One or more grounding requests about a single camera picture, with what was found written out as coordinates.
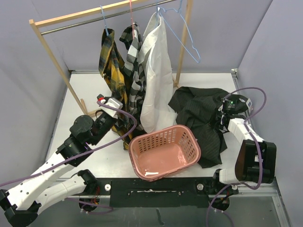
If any dark pinstriped shirt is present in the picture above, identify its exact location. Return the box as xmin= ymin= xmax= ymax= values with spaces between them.
xmin=167 ymin=86 xmax=249 ymax=169

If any light blue wire hanger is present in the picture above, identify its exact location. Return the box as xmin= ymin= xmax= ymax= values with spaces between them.
xmin=156 ymin=0 xmax=201 ymax=63

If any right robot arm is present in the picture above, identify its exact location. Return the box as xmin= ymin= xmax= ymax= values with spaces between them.
xmin=211 ymin=105 xmax=276 ymax=193

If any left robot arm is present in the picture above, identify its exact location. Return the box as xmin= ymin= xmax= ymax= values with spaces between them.
xmin=0 ymin=112 xmax=117 ymax=227

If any yellow plaid shirt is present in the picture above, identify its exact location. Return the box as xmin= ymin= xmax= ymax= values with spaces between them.
xmin=97 ymin=28 xmax=133 ymax=150

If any black white checked shirt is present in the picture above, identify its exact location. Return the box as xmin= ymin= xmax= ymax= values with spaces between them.
xmin=119 ymin=22 xmax=146 ymax=132

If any blue hanger of white shirt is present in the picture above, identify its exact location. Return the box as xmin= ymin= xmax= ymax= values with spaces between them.
xmin=155 ymin=0 xmax=160 ymax=27

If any blue hanger of yellow shirt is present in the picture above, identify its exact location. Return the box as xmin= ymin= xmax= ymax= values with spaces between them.
xmin=100 ymin=5 xmax=109 ymax=36

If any pink hanger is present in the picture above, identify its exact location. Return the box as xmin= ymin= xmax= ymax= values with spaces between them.
xmin=129 ymin=0 xmax=134 ymax=39

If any pink plastic laundry basket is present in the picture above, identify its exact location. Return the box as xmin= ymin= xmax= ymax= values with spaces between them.
xmin=128 ymin=125 xmax=201 ymax=182

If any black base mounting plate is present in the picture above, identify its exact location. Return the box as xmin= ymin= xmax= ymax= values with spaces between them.
xmin=78 ymin=177 xmax=237 ymax=209

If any metal hanging rod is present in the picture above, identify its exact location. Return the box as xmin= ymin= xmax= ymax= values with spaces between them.
xmin=41 ymin=0 xmax=176 ymax=36

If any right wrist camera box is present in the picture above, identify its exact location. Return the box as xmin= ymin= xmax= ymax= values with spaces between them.
xmin=222 ymin=94 xmax=253 ymax=114

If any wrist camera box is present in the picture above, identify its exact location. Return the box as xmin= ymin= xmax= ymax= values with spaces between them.
xmin=97 ymin=94 xmax=123 ymax=119
xmin=222 ymin=94 xmax=253 ymax=114

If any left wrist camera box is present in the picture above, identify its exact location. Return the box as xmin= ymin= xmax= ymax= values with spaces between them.
xmin=97 ymin=94 xmax=123 ymax=119

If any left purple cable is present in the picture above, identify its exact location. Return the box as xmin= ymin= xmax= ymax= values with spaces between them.
xmin=0 ymin=100 xmax=138 ymax=215

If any wooden clothes rack frame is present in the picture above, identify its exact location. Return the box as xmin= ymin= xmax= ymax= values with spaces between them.
xmin=29 ymin=0 xmax=184 ymax=117

